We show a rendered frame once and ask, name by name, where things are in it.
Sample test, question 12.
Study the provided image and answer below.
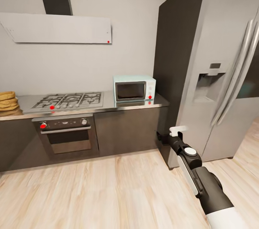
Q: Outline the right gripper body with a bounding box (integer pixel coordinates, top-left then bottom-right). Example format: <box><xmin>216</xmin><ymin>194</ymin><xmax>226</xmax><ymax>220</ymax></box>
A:
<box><xmin>161</xmin><ymin>132</ymin><xmax>183</xmax><ymax>151</ymax></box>

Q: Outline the popcorn bag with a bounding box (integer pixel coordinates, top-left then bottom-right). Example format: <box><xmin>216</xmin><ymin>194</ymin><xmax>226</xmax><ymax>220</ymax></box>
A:
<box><xmin>0</xmin><ymin>91</ymin><xmax>18</xmax><ymax>111</ymax></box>

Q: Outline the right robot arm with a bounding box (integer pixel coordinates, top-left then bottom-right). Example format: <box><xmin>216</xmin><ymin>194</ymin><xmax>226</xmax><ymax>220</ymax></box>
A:
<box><xmin>156</xmin><ymin>125</ymin><xmax>250</xmax><ymax>229</ymax></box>

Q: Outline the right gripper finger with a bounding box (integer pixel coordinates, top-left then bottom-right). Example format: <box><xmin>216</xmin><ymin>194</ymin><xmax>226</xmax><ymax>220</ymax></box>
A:
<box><xmin>156</xmin><ymin>131</ymin><xmax>162</xmax><ymax>140</ymax></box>

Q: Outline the microwave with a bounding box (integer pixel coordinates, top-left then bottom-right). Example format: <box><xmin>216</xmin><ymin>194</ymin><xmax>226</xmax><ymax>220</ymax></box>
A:
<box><xmin>113</xmin><ymin>75</ymin><xmax>156</xmax><ymax>102</ymax></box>

